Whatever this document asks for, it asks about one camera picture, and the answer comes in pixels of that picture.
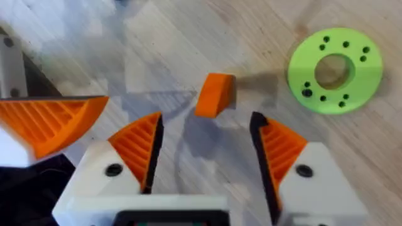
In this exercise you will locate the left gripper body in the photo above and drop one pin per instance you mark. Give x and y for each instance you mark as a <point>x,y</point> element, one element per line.
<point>28,194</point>

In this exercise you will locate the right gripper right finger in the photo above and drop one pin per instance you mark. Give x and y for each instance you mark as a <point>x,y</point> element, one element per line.
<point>301,188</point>

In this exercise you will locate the orange ribbed wedge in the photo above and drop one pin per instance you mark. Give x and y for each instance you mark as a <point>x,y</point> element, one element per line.
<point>215,94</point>

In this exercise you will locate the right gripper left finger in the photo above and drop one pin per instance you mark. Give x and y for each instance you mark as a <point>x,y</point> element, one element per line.
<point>125,157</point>

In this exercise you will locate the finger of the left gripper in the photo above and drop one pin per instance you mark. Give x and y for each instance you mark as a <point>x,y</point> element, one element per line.
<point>11,69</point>
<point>47,122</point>

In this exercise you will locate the green disc with holes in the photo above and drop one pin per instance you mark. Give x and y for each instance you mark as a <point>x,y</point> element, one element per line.
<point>314,66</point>

